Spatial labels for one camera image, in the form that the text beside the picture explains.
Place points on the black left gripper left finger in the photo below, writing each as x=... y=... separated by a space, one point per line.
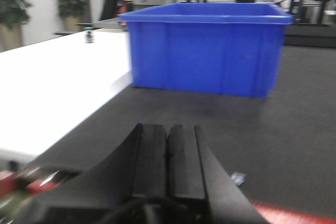
x=128 y=186

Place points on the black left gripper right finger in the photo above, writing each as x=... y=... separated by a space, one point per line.
x=198 y=180

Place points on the blue plastic crate on conveyor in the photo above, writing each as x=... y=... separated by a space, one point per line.
x=222 y=48

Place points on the small clear plastic scrap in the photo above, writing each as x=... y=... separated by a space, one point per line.
x=238 y=178

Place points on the small dark bottle green cap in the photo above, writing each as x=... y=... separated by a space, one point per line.
x=89 y=35

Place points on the potted plant right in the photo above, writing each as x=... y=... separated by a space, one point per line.
x=71 y=12

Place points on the potted plant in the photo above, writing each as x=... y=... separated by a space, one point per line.
x=71 y=12
x=14 y=15

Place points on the potted plant left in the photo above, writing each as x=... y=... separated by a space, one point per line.
x=14 y=15

